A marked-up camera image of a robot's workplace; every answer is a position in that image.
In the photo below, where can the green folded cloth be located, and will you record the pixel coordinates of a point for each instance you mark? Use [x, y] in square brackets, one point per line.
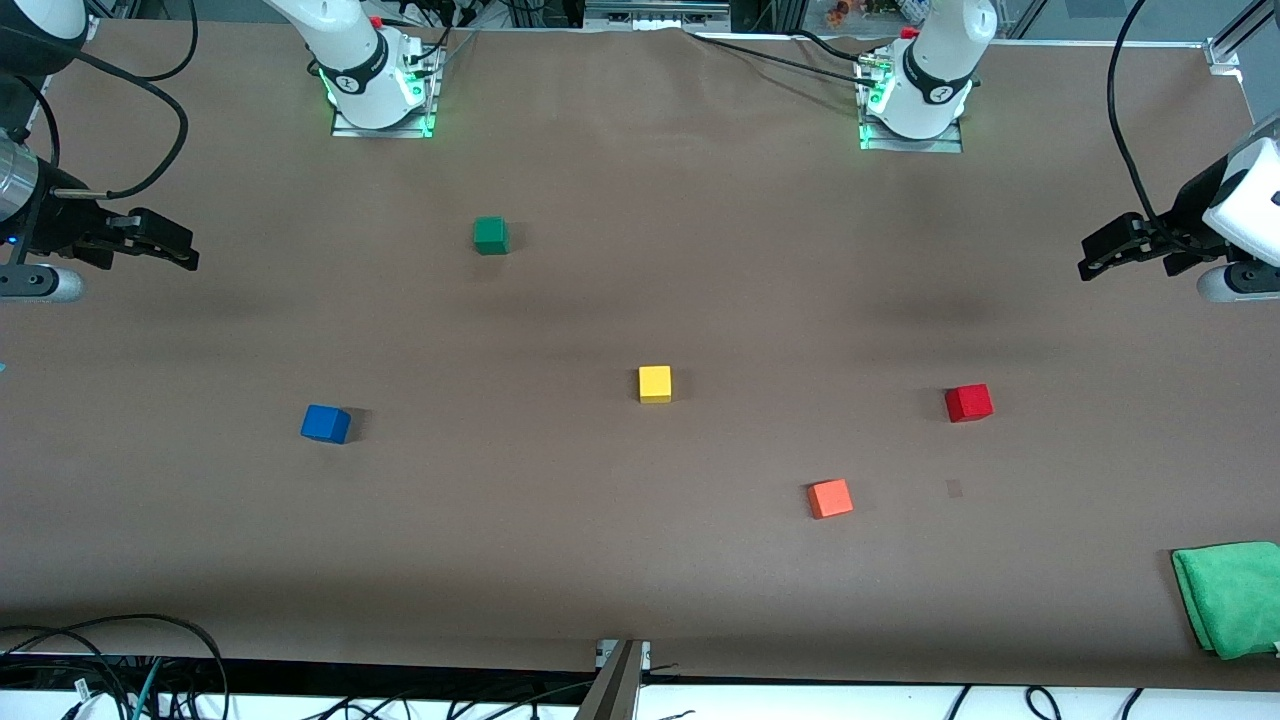
[1232, 598]

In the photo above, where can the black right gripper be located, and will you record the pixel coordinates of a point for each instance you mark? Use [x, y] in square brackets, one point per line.
[62, 228]

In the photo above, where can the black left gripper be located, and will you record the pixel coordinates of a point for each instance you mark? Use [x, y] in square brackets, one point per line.
[1176, 229]

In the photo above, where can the blue wooden block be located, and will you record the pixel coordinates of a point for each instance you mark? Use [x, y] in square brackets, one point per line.
[325, 424]

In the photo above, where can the red wooden block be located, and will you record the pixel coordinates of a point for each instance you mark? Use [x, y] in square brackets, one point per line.
[968, 403]

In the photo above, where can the orange wooden block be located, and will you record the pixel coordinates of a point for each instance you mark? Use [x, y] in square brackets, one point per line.
[830, 498]

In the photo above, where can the aluminium frame corner bracket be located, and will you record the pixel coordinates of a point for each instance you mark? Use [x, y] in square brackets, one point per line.
[1224, 52]

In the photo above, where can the metal table edge bracket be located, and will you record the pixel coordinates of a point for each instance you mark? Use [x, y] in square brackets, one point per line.
[620, 680]

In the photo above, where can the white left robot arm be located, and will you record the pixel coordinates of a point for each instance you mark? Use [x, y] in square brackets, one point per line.
[940, 60]

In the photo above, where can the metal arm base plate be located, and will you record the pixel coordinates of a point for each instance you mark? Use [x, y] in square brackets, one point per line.
[425, 110]
[950, 143]

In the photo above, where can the yellow wooden block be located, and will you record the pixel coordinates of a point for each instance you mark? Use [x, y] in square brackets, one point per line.
[655, 383]

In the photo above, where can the green wooden block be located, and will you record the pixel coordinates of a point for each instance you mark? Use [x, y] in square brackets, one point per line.
[490, 236]

